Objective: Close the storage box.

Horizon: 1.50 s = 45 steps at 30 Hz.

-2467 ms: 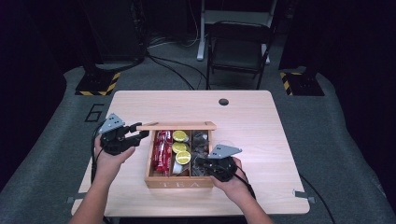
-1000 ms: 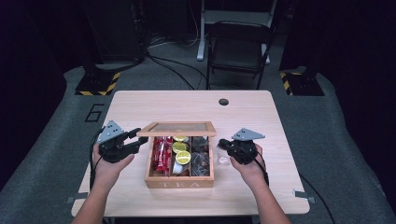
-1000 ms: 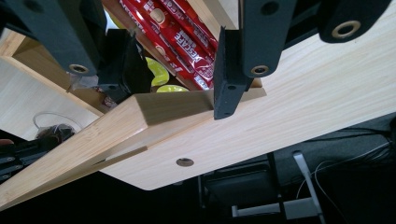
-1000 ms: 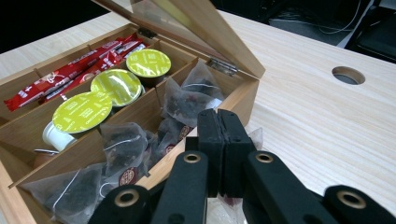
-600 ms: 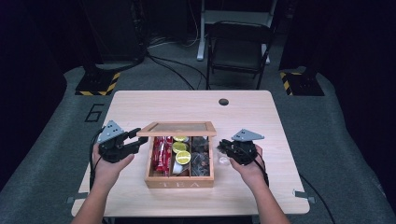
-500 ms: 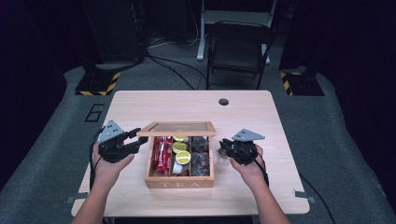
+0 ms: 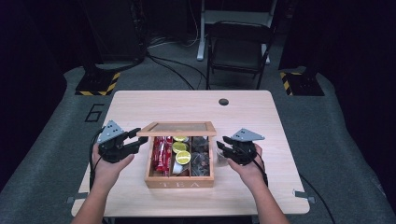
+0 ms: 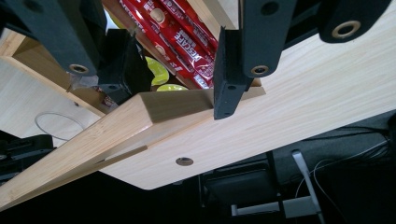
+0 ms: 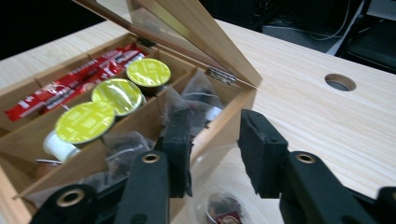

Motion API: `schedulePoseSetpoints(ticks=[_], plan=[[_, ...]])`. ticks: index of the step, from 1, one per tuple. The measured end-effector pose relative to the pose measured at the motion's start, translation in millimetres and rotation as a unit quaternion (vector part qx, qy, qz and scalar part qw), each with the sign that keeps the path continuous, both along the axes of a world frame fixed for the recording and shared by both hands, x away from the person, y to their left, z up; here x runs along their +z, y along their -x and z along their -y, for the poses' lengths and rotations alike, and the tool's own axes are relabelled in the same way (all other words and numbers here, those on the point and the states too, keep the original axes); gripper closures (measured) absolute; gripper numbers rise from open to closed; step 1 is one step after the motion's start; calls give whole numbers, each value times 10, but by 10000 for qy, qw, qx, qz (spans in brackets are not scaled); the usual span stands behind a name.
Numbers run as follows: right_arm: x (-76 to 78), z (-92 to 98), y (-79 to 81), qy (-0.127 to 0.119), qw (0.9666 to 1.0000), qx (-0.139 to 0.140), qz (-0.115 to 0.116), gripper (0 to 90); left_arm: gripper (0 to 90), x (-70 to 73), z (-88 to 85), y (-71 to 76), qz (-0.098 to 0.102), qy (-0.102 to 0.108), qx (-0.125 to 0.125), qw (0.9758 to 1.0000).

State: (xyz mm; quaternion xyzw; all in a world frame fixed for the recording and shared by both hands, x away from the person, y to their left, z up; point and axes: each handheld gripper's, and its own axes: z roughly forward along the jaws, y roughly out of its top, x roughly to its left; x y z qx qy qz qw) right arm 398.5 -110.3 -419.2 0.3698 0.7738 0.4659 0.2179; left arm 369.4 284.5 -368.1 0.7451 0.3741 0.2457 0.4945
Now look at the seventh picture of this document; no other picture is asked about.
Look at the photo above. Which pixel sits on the white capsule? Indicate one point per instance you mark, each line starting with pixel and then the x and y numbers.
pixel 177 169

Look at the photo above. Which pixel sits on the yellow-lid capsule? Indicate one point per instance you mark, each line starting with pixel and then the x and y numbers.
pixel 183 157
pixel 180 138
pixel 179 146

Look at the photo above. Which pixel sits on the person's left hand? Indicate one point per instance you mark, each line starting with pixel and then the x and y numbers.
pixel 106 174

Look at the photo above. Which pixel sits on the black table grommet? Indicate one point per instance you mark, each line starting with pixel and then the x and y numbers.
pixel 223 102

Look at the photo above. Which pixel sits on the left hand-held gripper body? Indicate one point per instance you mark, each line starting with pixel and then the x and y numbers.
pixel 112 149

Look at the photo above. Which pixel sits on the grey table edge bracket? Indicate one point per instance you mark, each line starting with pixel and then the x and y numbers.
pixel 303 195
pixel 77 197

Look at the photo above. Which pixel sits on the white desk frame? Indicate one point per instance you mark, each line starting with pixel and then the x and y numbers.
pixel 214 15

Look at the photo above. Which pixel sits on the wooden tea box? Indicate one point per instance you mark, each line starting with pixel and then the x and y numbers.
pixel 179 183

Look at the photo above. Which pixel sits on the black folding chair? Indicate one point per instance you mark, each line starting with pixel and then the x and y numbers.
pixel 238 49

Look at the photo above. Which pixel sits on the striped black stand base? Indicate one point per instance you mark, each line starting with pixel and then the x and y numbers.
pixel 96 84
pixel 303 84

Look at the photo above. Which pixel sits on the dark tea bag packet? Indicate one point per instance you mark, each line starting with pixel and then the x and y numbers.
pixel 200 165
pixel 200 144

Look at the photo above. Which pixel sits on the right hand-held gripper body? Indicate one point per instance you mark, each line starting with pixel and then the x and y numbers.
pixel 246 152

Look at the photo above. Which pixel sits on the person's right hand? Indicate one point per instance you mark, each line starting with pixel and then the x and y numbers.
pixel 250 174

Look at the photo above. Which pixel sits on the red sachet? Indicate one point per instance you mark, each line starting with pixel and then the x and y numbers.
pixel 168 152
pixel 158 155

